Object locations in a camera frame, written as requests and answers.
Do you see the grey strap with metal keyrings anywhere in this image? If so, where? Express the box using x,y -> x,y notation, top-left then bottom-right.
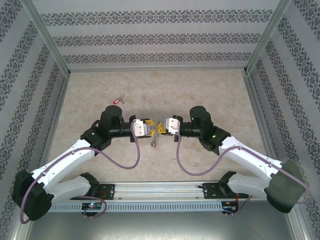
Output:
149,124 -> 162,149

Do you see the left small circuit board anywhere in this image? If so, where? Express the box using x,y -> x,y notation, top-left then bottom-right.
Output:
81,202 -> 104,210

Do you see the small circuit board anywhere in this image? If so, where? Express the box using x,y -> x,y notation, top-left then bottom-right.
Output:
222,204 -> 238,214
81,202 -> 104,210

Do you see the right small circuit board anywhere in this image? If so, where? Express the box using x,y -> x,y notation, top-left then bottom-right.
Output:
222,204 -> 238,214

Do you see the grey sheet metal panel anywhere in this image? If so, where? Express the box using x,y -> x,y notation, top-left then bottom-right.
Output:
24,211 -> 301,240

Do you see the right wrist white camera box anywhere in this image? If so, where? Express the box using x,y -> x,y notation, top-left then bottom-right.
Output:
163,117 -> 181,135

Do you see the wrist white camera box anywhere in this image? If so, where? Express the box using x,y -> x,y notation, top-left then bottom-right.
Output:
131,119 -> 151,138
163,117 -> 181,135

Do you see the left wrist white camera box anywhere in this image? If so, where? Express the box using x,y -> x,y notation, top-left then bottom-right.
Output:
131,119 -> 151,138

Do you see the aluminium back frame beam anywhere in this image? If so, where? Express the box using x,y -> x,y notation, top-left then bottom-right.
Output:
67,65 -> 248,74

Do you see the left aluminium side rail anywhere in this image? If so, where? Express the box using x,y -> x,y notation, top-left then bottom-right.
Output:
34,74 -> 71,183

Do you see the aluminium side rail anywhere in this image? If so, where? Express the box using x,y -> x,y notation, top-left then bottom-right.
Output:
34,74 -> 71,183
243,73 -> 286,180

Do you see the aluminium mounting rail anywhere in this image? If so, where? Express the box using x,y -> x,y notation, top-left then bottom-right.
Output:
24,181 -> 295,201

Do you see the right aluminium side rail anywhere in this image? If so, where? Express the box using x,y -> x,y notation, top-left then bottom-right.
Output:
243,73 -> 286,180

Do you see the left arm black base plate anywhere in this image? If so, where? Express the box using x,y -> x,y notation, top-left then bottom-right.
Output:
69,183 -> 116,200

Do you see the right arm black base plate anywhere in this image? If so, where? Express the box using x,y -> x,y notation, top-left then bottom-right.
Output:
202,182 -> 250,200

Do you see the grey slotted cable duct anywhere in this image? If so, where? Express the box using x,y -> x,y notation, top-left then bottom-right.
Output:
47,201 -> 223,212

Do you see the right aluminium frame post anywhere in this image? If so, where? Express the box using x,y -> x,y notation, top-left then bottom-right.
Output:
244,0 -> 294,75

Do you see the aluminium frame post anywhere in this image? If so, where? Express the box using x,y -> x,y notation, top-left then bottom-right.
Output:
19,0 -> 70,75
244,0 -> 294,75

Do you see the left aluminium frame post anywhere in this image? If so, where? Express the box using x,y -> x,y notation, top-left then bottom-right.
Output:
19,0 -> 70,75

